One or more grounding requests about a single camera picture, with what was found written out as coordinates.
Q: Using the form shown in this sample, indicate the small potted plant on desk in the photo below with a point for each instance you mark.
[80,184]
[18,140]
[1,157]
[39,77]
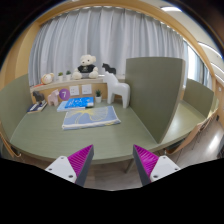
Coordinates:
[98,96]

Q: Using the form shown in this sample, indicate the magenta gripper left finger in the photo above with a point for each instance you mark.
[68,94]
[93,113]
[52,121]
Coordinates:
[73,168]

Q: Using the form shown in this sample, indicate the white curtain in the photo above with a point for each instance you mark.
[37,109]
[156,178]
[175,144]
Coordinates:
[110,34]

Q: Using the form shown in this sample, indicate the purple round number sign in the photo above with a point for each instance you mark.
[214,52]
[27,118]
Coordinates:
[64,94]

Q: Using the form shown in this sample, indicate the small black horse figure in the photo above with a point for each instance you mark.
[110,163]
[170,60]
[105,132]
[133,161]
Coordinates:
[108,68]

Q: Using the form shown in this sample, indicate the green desk partition panel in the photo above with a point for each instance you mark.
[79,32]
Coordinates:
[155,85]

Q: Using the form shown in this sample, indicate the blue book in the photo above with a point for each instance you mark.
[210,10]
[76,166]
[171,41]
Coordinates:
[76,103]

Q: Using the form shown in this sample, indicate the large white wooden horse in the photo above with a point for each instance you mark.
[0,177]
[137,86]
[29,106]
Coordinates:
[114,88]

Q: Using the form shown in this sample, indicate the blue patterned towel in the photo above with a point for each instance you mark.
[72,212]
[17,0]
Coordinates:
[88,118]

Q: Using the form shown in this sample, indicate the white wall socket left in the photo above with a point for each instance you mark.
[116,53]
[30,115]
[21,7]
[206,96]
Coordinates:
[74,90]

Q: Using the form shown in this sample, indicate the dark book stack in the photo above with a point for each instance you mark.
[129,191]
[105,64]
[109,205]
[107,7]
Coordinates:
[38,107]

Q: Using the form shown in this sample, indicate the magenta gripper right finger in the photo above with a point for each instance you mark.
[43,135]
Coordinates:
[152,167]

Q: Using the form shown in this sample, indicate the white wall socket right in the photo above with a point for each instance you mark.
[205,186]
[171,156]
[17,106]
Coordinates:
[87,89]

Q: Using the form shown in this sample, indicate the wooden chair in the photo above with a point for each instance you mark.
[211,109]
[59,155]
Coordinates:
[191,136]

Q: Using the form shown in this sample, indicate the dark grey horse figure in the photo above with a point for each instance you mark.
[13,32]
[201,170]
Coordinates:
[38,96]

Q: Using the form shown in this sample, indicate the beige plush toy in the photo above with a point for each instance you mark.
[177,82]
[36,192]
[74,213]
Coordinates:
[47,78]

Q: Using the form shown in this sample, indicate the potted plant on shelf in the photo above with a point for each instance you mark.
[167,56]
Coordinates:
[60,76]
[68,75]

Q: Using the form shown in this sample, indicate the potted plant on shelf left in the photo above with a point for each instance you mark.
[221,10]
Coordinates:
[60,76]

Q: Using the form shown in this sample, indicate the potted plant on shelf right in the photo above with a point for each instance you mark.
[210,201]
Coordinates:
[68,75]

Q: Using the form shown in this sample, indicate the white wall socket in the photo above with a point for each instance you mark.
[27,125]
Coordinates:
[74,90]
[87,89]

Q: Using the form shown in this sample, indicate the small pink horse figure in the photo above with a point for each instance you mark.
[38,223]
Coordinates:
[53,98]

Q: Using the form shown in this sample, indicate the white teddy bear black shirt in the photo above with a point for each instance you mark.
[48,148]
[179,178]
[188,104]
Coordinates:
[86,69]

